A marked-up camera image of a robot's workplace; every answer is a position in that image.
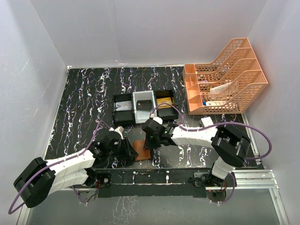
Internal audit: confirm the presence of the brown leather card holder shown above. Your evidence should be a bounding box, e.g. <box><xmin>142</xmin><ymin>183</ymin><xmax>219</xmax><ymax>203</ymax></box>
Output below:
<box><xmin>133</xmin><ymin>140</ymin><xmax>151</xmax><ymax>161</ymax></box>

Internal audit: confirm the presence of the black bin with gold card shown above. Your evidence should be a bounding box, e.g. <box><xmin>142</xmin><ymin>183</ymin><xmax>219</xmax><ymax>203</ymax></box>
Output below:
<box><xmin>154</xmin><ymin>89</ymin><xmax>179</xmax><ymax>122</ymax></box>

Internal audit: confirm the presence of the white plastic bin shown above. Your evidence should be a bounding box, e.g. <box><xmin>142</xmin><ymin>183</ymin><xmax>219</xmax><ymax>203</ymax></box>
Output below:
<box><xmin>132</xmin><ymin>90</ymin><xmax>156</xmax><ymax>124</ymax></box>

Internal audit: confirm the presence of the black plastic bin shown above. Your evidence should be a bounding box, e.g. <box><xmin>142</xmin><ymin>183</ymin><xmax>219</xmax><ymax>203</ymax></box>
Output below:
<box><xmin>112</xmin><ymin>93</ymin><xmax>135</xmax><ymax>126</ymax></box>

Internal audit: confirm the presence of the white phone box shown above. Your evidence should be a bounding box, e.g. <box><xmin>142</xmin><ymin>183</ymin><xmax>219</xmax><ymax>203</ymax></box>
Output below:
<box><xmin>200</xmin><ymin>117</ymin><xmax>214</xmax><ymax>128</ymax></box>

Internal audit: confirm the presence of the orange mesh file organizer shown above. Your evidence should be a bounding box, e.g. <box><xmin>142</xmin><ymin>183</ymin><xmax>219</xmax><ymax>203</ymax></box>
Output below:
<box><xmin>183</xmin><ymin>38</ymin><xmax>268</xmax><ymax>115</ymax></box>

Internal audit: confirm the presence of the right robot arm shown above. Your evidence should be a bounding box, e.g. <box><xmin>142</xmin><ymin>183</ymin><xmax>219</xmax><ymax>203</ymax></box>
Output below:
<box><xmin>142</xmin><ymin>117</ymin><xmax>251</xmax><ymax>187</ymax></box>

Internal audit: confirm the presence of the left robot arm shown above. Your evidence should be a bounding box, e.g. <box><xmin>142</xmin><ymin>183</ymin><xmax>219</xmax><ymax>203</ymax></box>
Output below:
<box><xmin>14</xmin><ymin>131</ymin><xmax>138</xmax><ymax>208</ymax></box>

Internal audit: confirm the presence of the black credit card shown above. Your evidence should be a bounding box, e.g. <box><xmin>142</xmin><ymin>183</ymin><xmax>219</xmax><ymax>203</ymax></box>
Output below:
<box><xmin>136</xmin><ymin>99</ymin><xmax>152</xmax><ymax>111</ymax></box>

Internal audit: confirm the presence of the gold credit card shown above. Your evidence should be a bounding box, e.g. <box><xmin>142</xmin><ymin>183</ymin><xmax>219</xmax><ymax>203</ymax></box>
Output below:
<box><xmin>157</xmin><ymin>97</ymin><xmax>174</xmax><ymax>109</ymax></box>

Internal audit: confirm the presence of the silver credit card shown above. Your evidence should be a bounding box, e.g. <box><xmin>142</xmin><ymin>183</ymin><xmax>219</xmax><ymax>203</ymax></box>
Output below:
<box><xmin>114</xmin><ymin>101</ymin><xmax>132</xmax><ymax>112</ymax></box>

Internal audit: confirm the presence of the white blue item in organizer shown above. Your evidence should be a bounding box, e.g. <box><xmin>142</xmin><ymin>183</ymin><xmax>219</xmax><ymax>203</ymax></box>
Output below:
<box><xmin>203</xmin><ymin>101</ymin><xmax>227</xmax><ymax>106</ymax></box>

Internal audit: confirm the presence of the white paper in organizer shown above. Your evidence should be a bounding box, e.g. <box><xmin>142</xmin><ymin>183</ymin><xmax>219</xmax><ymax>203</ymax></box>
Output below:
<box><xmin>210</xmin><ymin>82</ymin><xmax>232</xmax><ymax>94</ymax></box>

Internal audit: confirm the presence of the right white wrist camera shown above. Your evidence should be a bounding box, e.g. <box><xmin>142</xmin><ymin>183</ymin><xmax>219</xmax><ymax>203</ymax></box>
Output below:
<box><xmin>150</xmin><ymin>113</ymin><xmax>163</xmax><ymax>125</ymax></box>

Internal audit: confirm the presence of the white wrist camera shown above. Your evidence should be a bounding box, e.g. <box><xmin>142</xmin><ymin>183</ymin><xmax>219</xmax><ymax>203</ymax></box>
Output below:
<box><xmin>109</xmin><ymin>126</ymin><xmax>124</xmax><ymax>139</ymax></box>
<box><xmin>150</xmin><ymin>113</ymin><xmax>163</xmax><ymax>125</ymax></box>

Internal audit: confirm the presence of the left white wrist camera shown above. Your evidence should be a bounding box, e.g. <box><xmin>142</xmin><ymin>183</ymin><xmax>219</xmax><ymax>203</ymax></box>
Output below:
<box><xmin>109</xmin><ymin>126</ymin><xmax>124</xmax><ymax>139</ymax></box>

